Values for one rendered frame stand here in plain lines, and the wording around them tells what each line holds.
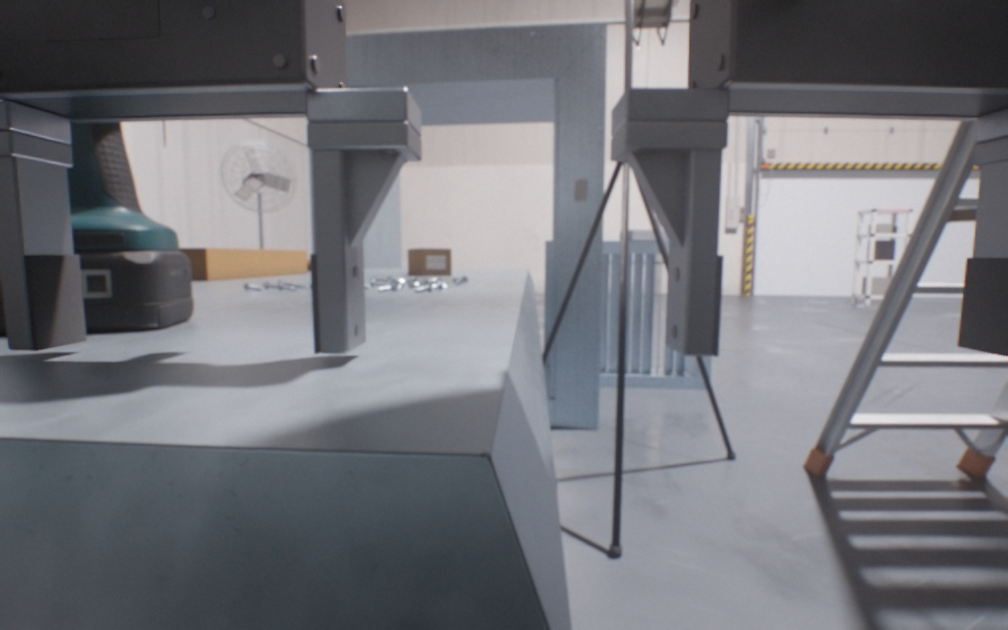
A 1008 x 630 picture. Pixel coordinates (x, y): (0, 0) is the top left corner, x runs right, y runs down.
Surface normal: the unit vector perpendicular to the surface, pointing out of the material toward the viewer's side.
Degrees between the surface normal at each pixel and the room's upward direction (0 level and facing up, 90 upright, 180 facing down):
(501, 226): 90
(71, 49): 90
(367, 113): 90
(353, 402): 0
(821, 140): 90
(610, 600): 0
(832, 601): 0
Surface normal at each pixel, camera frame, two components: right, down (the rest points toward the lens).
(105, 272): 0.25, 0.11
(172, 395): 0.00, -0.99
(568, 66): -0.11, 0.11
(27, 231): 1.00, 0.00
